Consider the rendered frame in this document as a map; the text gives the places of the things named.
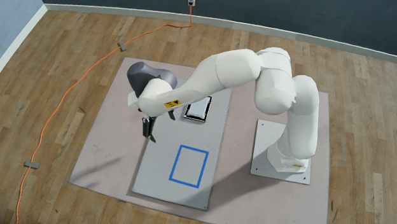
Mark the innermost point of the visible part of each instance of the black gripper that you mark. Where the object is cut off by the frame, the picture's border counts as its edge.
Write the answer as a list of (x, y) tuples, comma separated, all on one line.
[(148, 125)]

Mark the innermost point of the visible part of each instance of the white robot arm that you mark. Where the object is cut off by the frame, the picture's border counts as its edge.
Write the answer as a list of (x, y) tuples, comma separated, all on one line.
[(275, 92)]

